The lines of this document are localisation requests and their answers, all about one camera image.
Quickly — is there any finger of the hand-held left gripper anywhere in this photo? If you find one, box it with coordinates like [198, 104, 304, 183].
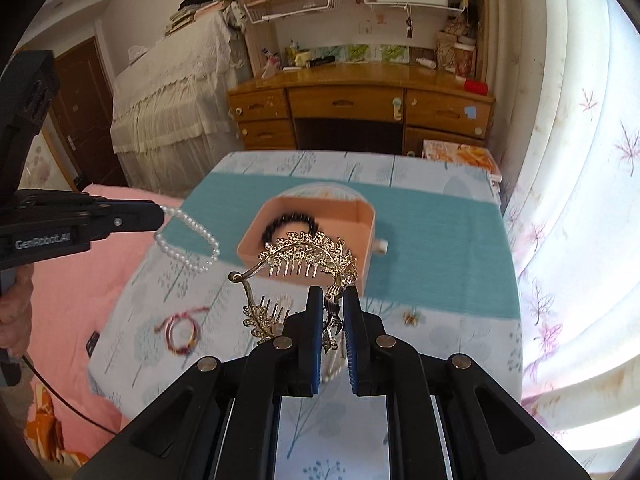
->
[92, 200, 165, 241]

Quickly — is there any lace covered piano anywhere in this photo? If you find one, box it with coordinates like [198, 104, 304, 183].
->
[110, 7, 252, 197]

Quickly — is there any wooden bookshelf hutch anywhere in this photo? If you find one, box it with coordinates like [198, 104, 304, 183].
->
[231, 0, 489, 81]

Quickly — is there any white lidded jar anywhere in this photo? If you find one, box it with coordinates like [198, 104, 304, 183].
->
[452, 42, 476, 76]

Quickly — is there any pink jewelry box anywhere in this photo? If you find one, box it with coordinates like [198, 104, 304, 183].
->
[236, 196, 389, 295]

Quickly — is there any wooden desk with drawers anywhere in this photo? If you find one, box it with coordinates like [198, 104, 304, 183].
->
[227, 61, 497, 157]

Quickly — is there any white pearl bracelet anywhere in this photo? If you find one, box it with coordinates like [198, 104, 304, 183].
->
[154, 205, 221, 275]

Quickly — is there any brown wooden door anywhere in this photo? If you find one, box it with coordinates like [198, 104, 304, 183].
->
[42, 37, 129, 189]

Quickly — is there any stack of books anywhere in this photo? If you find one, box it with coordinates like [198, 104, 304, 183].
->
[166, 7, 197, 36]

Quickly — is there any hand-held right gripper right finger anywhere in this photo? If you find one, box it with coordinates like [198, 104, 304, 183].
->
[342, 287, 592, 480]

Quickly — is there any gold tiara hair comb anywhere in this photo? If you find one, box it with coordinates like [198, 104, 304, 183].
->
[227, 232, 359, 357]

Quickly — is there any pink blanket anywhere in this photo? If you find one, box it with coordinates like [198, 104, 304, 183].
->
[0, 182, 187, 480]

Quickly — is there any patterned bag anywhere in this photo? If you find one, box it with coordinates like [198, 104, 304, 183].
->
[434, 19, 477, 69]

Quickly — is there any red string bracelet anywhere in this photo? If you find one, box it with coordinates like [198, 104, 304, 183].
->
[155, 306, 211, 359]

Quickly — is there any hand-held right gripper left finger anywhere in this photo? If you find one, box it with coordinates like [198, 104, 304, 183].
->
[72, 286, 324, 480]

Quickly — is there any black cable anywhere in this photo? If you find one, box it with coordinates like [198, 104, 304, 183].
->
[19, 354, 122, 434]

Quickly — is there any black bead bracelet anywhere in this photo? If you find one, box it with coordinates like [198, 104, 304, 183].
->
[260, 213, 323, 248]

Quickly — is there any empty white wire basket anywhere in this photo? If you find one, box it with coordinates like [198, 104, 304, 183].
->
[243, 0, 335, 25]

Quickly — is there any orange cover magazine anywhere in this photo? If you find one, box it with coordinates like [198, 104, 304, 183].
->
[422, 140, 504, 182]

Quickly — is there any person's left hand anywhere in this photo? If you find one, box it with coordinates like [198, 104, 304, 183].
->
[0, 264, 36, 359]

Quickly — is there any white floral curtain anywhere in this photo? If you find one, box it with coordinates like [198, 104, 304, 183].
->
[492, 0, 640, 461]

